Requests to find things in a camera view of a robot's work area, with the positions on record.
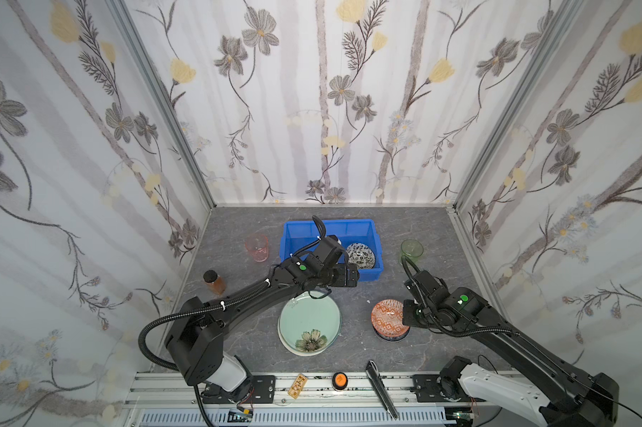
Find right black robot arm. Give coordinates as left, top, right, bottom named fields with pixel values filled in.
left=403, top=268, right=619, bottom=426

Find green floral plate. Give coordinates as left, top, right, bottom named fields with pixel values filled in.
left=277, top=291, right=341, bottom=357

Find small wooden tag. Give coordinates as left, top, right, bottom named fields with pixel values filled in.
left=287, top=374, right=308, bottom=400

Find pink glass cup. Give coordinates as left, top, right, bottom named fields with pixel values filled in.
left=244, top=234, right=269, bottom=263

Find blue plastic bin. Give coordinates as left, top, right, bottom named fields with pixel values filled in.
left=279, top=219, right=384, bottom=282

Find red patterned bowl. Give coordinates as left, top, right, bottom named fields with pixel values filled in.
left=371, top=299, right=410, bottom=342

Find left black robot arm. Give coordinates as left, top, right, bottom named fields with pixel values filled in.
left=138, top=235, right=360, bottom=391

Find brown spice jar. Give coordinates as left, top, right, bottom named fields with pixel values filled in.
left=203, top=270, right=227, bottom=295

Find orange round button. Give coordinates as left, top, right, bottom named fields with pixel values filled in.
left=331, top=372, right=349, bottom=391

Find green glass cup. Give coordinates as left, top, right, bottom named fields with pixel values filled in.
left=400, top=238, right=424, bottom=263

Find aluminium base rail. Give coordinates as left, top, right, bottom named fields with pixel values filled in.
left=119, top=372, right=519, bottom=426

